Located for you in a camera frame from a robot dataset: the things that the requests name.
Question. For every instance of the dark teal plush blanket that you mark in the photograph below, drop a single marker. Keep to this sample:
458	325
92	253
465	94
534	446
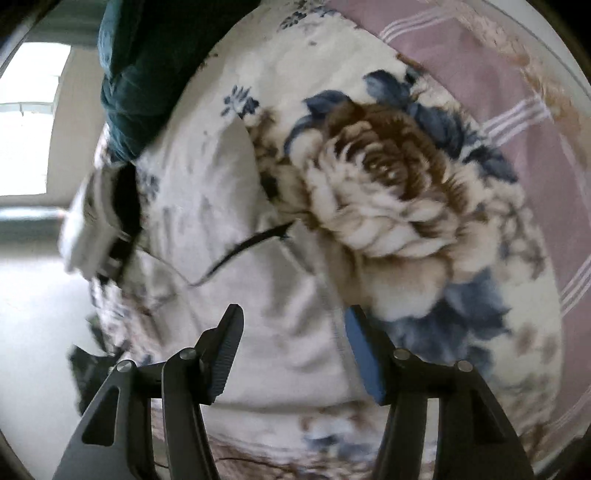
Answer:
149	50

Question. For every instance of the pink quilted mattress sheet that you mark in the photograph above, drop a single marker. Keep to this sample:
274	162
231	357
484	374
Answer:
530	105

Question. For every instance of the floral fleece blanket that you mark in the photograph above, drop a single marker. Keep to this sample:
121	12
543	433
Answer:
419	218

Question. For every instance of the beige long sleeve shirt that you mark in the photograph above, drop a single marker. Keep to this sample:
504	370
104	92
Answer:
211	239

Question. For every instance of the folded white clothes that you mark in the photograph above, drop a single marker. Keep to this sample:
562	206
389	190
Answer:
91	226

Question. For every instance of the folded black garment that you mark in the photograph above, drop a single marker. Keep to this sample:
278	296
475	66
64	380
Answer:
118	205

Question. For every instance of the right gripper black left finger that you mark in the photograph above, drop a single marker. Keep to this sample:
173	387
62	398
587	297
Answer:
113	439

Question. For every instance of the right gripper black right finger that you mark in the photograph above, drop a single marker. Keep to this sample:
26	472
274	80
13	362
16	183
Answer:
444	421

